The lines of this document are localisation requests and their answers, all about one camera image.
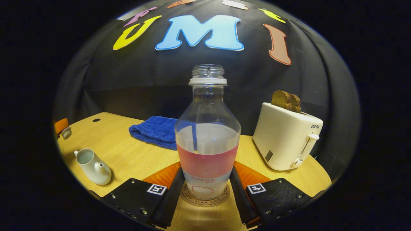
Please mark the clear water bottle pink label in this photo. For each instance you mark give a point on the clear water bottle pink label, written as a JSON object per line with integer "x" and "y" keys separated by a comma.
{"x": 207, "y": 144}

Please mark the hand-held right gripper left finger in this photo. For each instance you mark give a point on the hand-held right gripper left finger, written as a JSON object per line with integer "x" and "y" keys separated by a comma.
{"x": 171, "y": 199}

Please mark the round wooden coaster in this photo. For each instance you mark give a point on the round wooden coaster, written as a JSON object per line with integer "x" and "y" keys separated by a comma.
{"x": 205, "y": 203}

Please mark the black backdrop cloth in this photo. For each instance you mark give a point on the black backdrop cloth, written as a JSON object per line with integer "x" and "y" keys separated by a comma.
{"x": 144, "y": 80}

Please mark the blue towel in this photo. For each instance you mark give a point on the blue towel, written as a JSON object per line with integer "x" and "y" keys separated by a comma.
{"x": 154, "y": 130}

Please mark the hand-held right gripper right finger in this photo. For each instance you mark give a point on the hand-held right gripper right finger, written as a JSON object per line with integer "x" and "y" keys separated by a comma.
{"x": 239, "y": 199}

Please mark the white ceramic teacup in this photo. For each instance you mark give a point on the white ceramic teacup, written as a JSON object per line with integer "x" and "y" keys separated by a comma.
{"x": 96, "y": 171}

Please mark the white toaster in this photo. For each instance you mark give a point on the white toaster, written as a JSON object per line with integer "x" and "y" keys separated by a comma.
{"x": 282, "y": 138}

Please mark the brown toast slice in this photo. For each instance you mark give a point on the brown toast slice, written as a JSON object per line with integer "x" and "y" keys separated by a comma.
{"x": 296, "y": 103}
{"x": 281, "y": 99}

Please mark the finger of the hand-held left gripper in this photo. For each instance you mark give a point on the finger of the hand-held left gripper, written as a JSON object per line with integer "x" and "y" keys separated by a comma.
{"x": 61, "y": 125}

